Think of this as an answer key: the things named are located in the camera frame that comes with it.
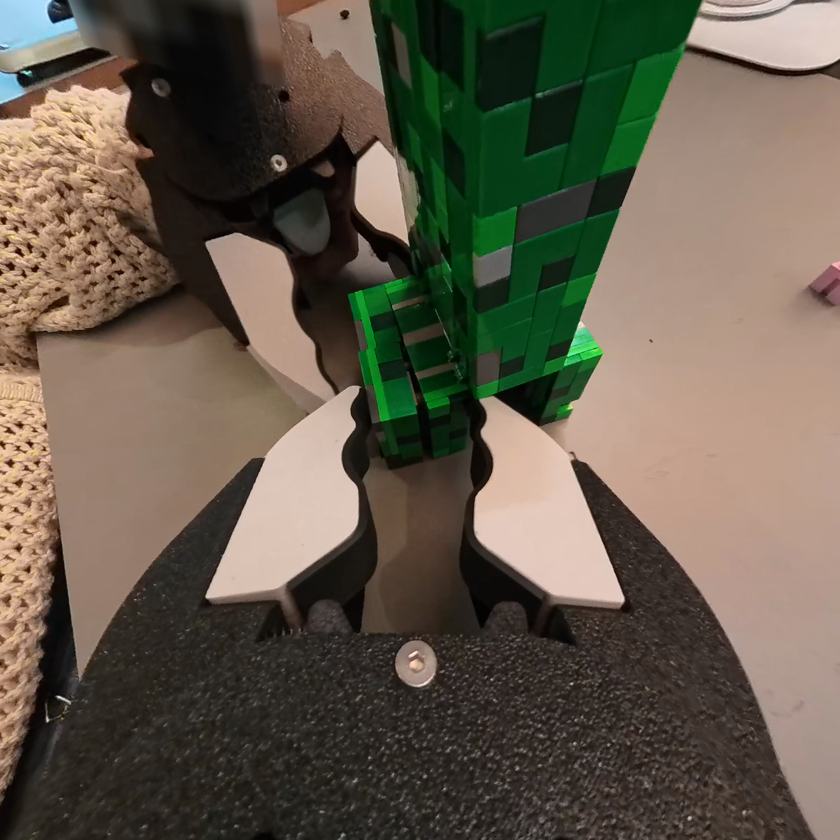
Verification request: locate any cream knit cloth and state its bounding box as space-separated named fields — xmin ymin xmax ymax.
xmin=0 ymin=84 xmax=181 ymax=791

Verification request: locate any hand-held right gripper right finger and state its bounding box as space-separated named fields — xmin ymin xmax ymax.
xmin=459 ymin=397 xmax=626 ymax=636

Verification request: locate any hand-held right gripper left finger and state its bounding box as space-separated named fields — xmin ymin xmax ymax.
xmin=205 ymin=386 xmax=380 ymax=635

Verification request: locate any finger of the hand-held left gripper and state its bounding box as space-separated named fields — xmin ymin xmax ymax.
xmin=356 ymin=139 xmax=417 ymax=278
xmin=205 ymin=231 xmax=343 ymax=404

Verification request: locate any white rounded flat object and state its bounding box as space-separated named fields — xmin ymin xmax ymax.
xmin=682 ymin=0 xmax=840 ymax=72

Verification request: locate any green lego creeper figure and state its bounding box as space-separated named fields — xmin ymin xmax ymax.
xmin=348 ymin=0 xmax=703 ymax=471

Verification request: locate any person's left hand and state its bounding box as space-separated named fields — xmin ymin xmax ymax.
xmin=308 ymin=156 xmax=362 ymax=278

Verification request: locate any black bag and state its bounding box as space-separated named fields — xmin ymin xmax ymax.
xmin=26 ymin=571 xmax=85 ymax=791

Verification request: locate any silver laptop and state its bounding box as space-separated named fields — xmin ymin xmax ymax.
xmin=0 ymin=0 xmax=126 ymax=90

